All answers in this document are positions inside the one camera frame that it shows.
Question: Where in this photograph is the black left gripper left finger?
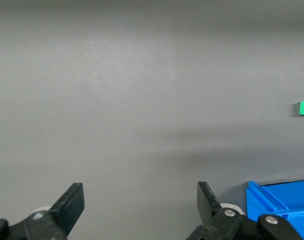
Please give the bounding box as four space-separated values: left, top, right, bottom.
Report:
0 182 85 240

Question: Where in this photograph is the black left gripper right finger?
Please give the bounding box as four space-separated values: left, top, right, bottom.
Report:
185 181 302 240

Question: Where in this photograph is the blue plastic storage bin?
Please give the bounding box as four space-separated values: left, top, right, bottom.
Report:
245 178 304 240

